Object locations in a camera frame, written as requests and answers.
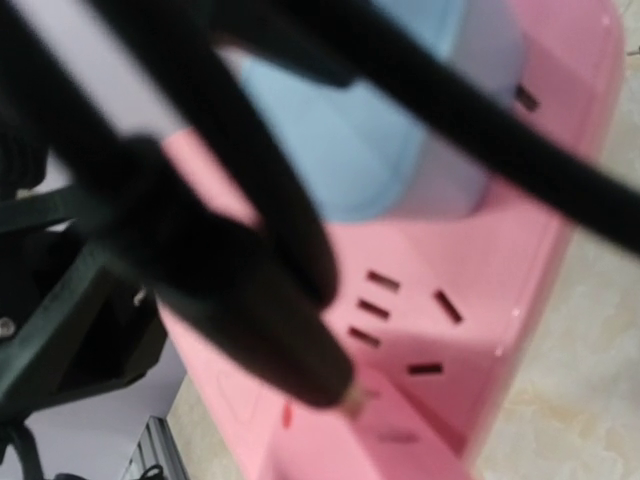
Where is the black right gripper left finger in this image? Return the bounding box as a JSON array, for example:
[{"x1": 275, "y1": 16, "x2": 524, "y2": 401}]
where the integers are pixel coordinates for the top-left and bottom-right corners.
[{"x1": 1, "y1": 1, "x2": 358, "y2": 412}]

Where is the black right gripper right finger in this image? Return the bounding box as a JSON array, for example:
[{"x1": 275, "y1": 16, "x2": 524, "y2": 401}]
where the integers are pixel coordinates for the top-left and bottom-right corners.
[{"x1": 294, "y1": 1, "x2": 639, "y2": 250}]

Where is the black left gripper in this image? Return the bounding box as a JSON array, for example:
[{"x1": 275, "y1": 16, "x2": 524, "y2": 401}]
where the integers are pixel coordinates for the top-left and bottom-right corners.
[{"x1": 0, "y1": 124, "x2": 169, "y2": 436}]

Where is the pink triangular power strip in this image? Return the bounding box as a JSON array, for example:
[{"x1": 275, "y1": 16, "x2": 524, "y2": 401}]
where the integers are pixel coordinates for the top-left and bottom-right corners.
[{"x1": 164, "y1": 1, "x2": 623, "y2": 479}]

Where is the light blue plug adapter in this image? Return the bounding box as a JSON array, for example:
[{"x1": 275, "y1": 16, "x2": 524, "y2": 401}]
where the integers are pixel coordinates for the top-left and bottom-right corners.
[{"x1": 234, "y1": 0, "x2": 524, "y2": 226}]

